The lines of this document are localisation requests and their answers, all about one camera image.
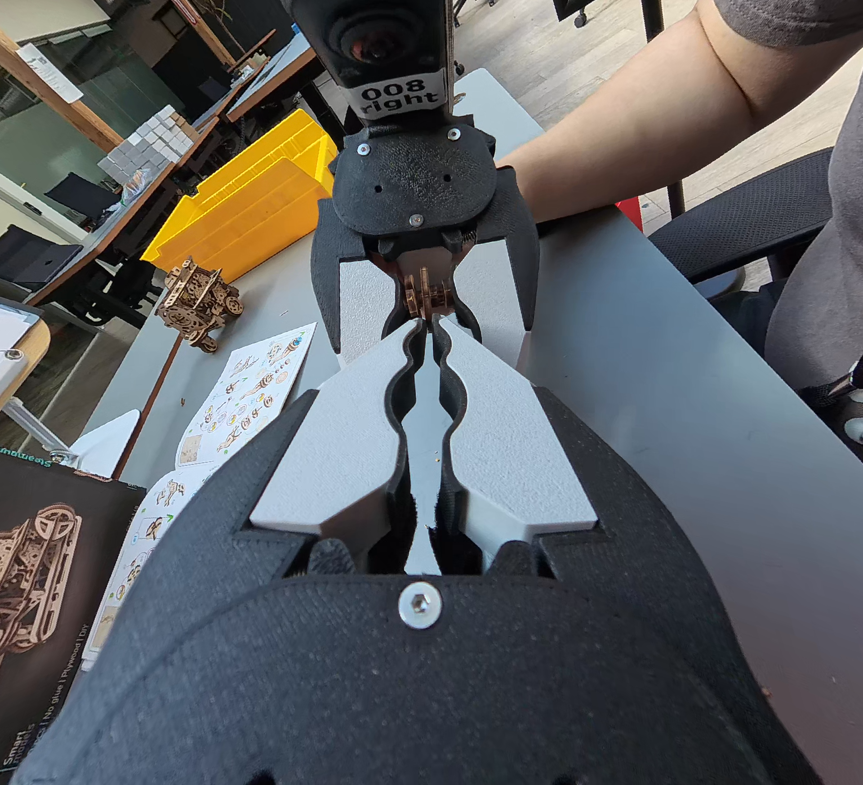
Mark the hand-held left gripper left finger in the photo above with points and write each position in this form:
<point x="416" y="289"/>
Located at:
<point x="323" y="461"/>

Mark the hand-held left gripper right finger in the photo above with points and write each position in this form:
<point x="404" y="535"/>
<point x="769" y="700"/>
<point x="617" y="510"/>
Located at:
<point x="519" y="461"/>

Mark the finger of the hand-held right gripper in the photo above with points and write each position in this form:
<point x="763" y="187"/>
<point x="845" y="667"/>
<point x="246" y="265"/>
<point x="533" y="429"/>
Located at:
<point x="492" y="286"/>
<point x="367" y="306"/>

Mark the small wooden gear assembly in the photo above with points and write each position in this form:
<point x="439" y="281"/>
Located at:
<point x="425" y="299"/>

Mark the person's right forearm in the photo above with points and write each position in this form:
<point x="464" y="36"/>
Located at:
<point x="640" y="137"/>

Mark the wooden mechanical model vehicle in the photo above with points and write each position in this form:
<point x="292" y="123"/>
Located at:
<point x="195" y="306"/>

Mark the black model kit box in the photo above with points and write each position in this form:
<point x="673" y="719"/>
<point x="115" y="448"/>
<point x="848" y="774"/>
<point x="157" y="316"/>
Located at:
<point x="47" y="562"/>

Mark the illustrated instruction booklet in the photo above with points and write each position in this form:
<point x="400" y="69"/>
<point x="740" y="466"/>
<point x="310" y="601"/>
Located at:
<point x="256" y="387"/>

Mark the yellow plastic bin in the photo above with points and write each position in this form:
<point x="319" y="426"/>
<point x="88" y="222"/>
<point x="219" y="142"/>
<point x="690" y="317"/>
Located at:
<point x="249" y="218"/>

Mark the red object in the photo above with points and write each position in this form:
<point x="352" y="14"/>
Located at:
<point x="630" y="212"/>

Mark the wooden background desk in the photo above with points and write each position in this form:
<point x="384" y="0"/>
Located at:
<point x="276" y="70"/>
<point x="114" y="218"/>

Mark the stack of small pale boxes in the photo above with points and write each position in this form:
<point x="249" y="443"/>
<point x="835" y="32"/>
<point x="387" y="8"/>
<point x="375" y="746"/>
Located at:
<point x="152" y="141"/>

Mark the metal stand leg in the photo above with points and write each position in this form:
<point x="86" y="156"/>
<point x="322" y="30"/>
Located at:
<point x="30" y="427"/>

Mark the black monitor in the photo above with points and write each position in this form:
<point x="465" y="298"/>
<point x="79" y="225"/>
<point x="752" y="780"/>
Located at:
<point x="84" y="195"/>

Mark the black laptop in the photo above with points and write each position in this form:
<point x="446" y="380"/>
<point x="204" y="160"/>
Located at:
<point x="37" y="262"/>

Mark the white paper notice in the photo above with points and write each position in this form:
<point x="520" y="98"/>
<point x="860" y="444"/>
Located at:
<point x="50" y="73"/>

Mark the wooden support post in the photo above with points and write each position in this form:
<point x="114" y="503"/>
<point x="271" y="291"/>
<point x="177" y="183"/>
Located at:
<point x="60" y="97"/>

